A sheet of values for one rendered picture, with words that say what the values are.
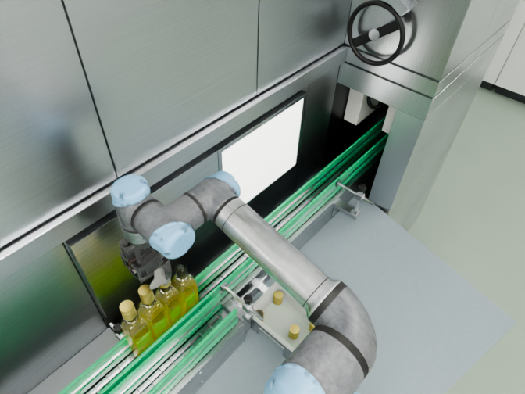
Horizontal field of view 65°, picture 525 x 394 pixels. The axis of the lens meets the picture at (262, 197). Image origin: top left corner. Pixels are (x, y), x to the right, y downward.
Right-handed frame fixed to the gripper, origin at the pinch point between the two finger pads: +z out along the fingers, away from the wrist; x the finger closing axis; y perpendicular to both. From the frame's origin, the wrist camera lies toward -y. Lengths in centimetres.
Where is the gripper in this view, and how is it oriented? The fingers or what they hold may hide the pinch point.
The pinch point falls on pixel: (162, 276)
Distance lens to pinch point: 112.7
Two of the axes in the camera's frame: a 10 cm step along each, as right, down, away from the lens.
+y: -6.8, 5.1, -5.2
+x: 7.3, 5.1, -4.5
